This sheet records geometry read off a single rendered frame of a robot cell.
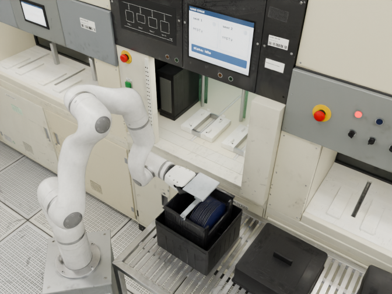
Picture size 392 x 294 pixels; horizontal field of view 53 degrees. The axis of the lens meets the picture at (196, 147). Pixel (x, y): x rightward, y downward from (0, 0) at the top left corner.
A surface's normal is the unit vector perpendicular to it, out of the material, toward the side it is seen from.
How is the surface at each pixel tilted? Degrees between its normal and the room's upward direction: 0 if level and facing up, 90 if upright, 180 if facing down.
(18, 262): 0
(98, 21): 90
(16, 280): 0
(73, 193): 66
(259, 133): 90
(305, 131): 90
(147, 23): 90
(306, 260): 0
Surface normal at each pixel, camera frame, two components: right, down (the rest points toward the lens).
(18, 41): 0.83, 0.37
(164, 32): -0.56, 0.53
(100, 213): 0.01, -0.76
